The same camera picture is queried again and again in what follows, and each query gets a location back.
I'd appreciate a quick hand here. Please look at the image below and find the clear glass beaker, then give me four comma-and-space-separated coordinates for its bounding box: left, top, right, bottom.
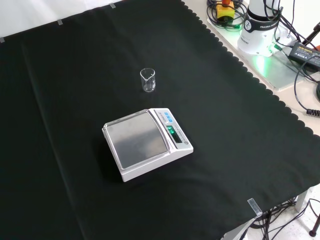
139, 67, 157, 93

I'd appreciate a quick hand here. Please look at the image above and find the white electronic balance steel pan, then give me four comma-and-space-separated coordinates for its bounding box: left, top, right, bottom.
101, 107, 195, 183

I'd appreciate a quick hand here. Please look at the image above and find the black bench cloth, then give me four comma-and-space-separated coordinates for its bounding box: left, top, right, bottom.
0, 0, 320, 240

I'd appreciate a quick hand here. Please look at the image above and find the yellow stop button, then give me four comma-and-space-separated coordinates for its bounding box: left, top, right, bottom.
215, 0, 236, 21

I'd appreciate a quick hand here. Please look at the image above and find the black power adapter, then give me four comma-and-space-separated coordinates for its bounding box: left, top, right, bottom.
287, 41, 320, 68

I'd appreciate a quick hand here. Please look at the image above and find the black tripod leg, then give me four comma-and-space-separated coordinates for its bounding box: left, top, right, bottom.
301, 21, 320, 46

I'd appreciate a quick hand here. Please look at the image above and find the grey metal base plate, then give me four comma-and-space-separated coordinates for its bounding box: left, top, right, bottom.
206, 16, 320, 91

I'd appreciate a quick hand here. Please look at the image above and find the black coiled cable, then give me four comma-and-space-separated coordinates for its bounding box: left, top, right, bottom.
293, 58, 320, 116

